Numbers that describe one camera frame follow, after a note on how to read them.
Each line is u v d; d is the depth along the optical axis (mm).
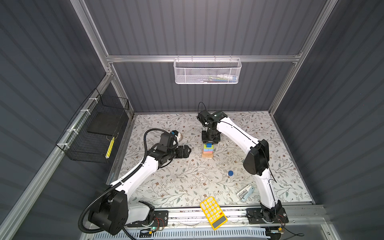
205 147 889
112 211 405
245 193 795
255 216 733
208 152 919
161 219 724
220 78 914
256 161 534
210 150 911
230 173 889
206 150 905
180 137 786
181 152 737
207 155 953
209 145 864
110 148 682
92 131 722
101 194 405
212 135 750
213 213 738
